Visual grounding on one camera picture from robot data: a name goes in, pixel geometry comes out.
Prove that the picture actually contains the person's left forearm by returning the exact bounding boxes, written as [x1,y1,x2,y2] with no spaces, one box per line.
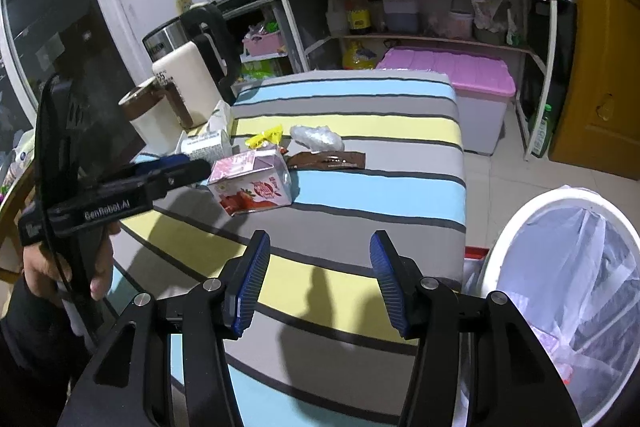
[0,274,97,427]

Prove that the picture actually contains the storage box pink lid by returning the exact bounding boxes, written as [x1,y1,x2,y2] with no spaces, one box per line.
[374,46,516,156]

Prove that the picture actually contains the yellow snack wrapper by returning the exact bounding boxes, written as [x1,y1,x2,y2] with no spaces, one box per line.
[244,125,285,149]

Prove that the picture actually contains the white canister brown lid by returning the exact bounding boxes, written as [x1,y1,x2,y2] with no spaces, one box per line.
[118,77,184,156]

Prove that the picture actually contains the white plastic bottle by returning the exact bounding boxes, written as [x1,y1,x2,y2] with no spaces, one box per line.
[325,0,349,36]

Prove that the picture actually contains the pink plastic tub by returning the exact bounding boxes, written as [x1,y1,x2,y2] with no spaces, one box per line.
[446,9,475,40]

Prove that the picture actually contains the cream electric kettle black handle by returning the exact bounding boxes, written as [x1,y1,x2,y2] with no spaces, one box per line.
[142,3,244,106]

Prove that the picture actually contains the crumpled plastic bags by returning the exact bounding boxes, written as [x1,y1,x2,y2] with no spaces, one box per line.
[469,0,524,46]

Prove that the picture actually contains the cream white appliance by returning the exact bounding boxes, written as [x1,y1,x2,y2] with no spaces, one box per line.
[152,41,224,128]

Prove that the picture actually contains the pink strawberry milk carton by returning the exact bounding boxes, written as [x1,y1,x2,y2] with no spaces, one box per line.
[207,145,293,218]

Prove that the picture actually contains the person's left hand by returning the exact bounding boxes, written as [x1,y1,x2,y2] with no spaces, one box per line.
[22,234,116,301]

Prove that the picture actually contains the white drink carton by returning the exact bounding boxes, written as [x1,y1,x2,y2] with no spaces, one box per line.
[179,129,232,162]

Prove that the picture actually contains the small pink basket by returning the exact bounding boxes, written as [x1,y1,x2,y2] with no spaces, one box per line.
[243,29,286,57]

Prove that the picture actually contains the clear plastic bag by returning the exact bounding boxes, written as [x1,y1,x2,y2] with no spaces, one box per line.
[289,124,345,153]

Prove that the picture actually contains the white tissue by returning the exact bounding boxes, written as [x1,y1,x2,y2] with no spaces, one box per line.
[205,100,233,133]

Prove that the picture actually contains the yellow wooden door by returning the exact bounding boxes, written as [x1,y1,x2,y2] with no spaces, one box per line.
[547,0,640,184]

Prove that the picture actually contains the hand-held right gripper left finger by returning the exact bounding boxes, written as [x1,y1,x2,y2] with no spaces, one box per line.
[57,229,272,427]

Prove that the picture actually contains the green plastic bottle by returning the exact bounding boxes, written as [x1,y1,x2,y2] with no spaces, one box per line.
[529,103,554,159]

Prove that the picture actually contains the translucent jerrycan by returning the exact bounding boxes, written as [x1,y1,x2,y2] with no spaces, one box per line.
[382,0,420,33]

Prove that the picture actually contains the brown snack wrapper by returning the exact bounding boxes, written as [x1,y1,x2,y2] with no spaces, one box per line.
[287,150,366,172]

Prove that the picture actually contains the green snack packets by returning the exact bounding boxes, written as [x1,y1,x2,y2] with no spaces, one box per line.
[239,56,281,80]

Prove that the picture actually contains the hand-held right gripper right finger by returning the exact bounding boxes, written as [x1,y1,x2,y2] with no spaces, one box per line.
[369,229,583,427]

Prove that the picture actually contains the black slotted chair back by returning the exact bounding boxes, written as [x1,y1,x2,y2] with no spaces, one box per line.
[36,73,145,188]

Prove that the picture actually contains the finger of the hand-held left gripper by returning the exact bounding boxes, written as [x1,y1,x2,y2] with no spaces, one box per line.
[100,159,212,202]
[131,155,194,178]

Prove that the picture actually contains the dark glass window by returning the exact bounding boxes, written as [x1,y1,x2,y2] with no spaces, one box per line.
[0,0,137,188]

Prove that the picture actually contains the dark bottle yellow label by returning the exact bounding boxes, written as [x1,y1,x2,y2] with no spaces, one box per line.
[347,0,372,36]

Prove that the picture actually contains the yellow oil bottle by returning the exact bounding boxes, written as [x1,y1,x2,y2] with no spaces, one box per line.
[342,40,377,70]

